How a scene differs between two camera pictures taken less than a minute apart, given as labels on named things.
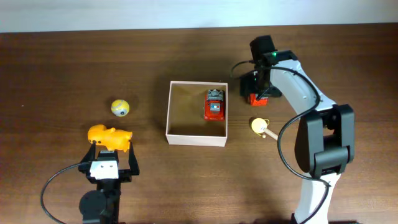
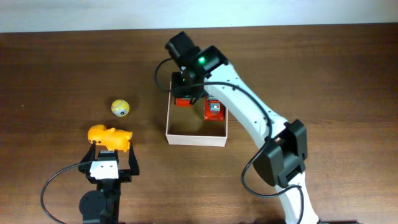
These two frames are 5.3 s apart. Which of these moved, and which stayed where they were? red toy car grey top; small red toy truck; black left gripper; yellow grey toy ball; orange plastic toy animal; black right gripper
Moved: small red toy truck; black right gripper
Stayed: red toy car grey top; yellow grey toy ball; black left gripper; orange plastic toy animal
